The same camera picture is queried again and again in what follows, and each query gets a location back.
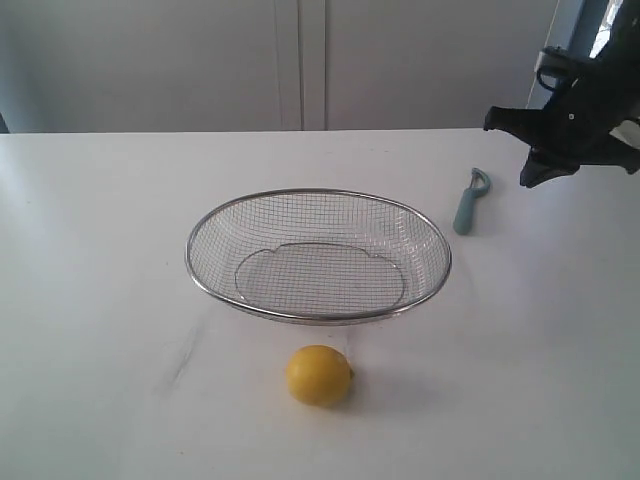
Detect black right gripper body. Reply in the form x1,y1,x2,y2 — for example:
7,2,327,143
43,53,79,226
532,59,639,174

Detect teal handled peeler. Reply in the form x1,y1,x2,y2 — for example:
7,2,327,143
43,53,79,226
452,168,492,236

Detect yellow lemon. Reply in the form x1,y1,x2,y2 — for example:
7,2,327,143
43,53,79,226
285,345,354,407

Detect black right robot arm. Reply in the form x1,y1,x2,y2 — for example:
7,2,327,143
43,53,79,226
483,1,639,188

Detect white cabinet doors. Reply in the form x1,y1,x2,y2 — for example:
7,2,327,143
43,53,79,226
1,1,556,133

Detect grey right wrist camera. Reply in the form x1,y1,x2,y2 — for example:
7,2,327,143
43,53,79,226
534,46,583,92

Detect oval steel wire mesh basket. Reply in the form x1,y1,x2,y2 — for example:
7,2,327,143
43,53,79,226
184,188,452,326

